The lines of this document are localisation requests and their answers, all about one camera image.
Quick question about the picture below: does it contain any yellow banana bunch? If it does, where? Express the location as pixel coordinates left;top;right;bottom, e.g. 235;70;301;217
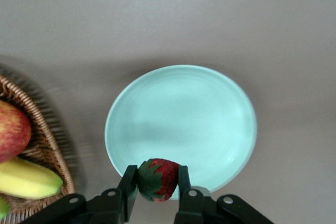
0;156;64;216

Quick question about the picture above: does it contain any pale green round plate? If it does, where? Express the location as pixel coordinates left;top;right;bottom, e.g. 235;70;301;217
104;64;257;201

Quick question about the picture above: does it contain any red strawberry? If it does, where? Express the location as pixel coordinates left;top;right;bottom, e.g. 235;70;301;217
136;158;182;202

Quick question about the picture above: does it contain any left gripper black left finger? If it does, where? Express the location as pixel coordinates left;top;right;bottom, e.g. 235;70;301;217
22;165;139;224

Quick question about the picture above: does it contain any red yellow apple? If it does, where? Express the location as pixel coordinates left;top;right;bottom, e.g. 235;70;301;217
0;100;33;164

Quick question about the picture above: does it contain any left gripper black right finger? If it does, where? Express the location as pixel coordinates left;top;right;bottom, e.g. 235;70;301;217
174;165;275;224

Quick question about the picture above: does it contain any brown wicker basket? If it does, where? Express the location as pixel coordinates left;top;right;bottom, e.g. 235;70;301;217
0;73;76;221

